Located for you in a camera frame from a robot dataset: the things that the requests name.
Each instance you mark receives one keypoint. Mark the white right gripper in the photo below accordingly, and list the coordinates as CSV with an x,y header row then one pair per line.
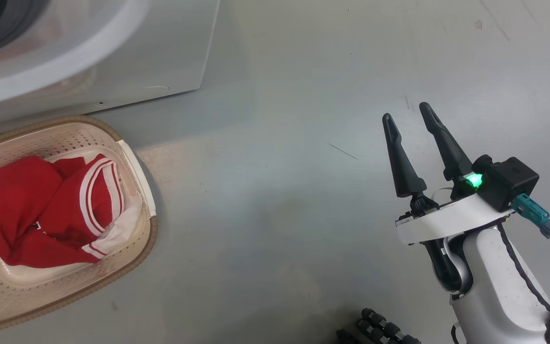
x,y
447,222

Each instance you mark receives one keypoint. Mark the red garment with white stripes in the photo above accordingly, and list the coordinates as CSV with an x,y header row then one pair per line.
x,y
22,200

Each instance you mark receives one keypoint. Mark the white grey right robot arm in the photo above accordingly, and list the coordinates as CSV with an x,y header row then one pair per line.
x,y
490,286

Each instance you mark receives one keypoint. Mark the white washing machine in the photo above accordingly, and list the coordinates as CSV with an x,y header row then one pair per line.
x,y
160,57

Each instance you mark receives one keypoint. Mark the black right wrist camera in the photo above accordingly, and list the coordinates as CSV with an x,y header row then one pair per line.
x,y
509,184

